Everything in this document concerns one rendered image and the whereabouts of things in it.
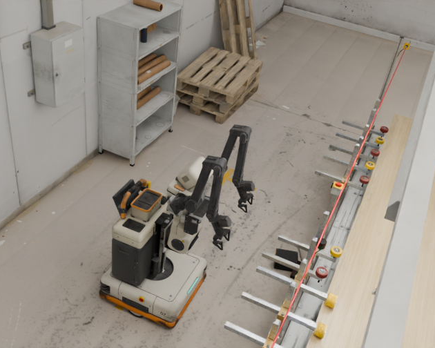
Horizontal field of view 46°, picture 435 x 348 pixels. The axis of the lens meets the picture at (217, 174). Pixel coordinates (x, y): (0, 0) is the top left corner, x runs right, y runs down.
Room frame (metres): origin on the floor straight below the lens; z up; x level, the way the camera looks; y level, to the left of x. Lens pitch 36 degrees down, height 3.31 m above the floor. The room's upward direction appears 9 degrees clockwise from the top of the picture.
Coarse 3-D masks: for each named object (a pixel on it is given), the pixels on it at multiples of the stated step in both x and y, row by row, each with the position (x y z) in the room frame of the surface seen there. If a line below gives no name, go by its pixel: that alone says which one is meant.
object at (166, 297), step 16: (176, 256) 2.97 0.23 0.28; (192, 256) 3.00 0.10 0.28; (160, 272) 2.78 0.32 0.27; (176, 272) 2.80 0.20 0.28; (192, 272) 2.83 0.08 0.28; (112, 288) 2.59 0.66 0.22; (128, 288) 2.58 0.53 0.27; (144, 288) 2.59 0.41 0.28; (160, 288) 2.62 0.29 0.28; (176, 288) 2.64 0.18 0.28; (192, 288) 2.71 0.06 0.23; (128, 304) 2.54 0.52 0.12; (144, 304) 2.50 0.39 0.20; (160, 304) 2.48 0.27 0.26; (176, 304) 2.49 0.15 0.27; (160, 320) 2.46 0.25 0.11; (176, 320) 2.48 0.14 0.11
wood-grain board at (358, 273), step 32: (384, 160) 3.94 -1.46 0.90; (384, 192) 3.45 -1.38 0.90; (384, 224) 3.02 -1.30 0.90; (352, 256) 2.62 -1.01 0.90; (384, 256) 2.67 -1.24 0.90; (352, 288) 2.33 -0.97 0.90; (416, 288) 2.41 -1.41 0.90; (320, 320) 2.02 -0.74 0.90; (352, 320) 2.06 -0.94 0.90; (416, 320) 2.14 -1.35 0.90
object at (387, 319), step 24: (432, 96) 1.93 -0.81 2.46; (432, 120) 1.72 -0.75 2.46; (432, 144) 1.54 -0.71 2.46; (432, 168) 1.38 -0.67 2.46; (408, 192) 1.23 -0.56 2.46; (408, 216) 1.12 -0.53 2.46; (408, 240) 1.02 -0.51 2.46; (384, 264) 0.94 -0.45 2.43; (408, 264) 0.92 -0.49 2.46; (384, 288) 0.83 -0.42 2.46; (408, 288) 0.85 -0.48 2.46; (384, 312) 0.76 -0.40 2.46; (384, 336) 0.70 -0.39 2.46
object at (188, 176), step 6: (192, 162) 2.79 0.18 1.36; (198, 162) 2.76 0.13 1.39; (186, 168) 2.71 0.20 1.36; (192, 168) 2.68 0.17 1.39; (198, 168) 2.71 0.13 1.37; (180, 174) 2.69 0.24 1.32; (186, 174) 2.66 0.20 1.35; (192, 174) 2.65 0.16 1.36; (198, 174) 2.67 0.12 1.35; (210, 174) 2.75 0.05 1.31; (180, 180) 2.67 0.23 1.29; (186, 180) 2.66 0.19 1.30; (192, 180) 2.64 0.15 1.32; (186, 186) 2.65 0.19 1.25; (192, 186) 2.64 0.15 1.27
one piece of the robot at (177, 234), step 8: (176, 184) 2.68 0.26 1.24; (168, 192) 2.66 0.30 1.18; (176, 192) 2.64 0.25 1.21; (184, 192) 2.63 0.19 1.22; (192, 192) 2.66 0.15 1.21; (176, 216) 2.71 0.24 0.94; (176, 224) 2.67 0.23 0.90; (200, 224) 2.82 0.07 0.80; (176, 232) 2.66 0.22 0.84; (184, 232) 2.64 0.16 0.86; (168, 240) 2.67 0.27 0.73; (176, 240) 2.65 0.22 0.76; (184, 240) 2.64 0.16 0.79; (192, 240) 2.69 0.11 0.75; (176, 248) 2.65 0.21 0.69; (184, 248) 2.63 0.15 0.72
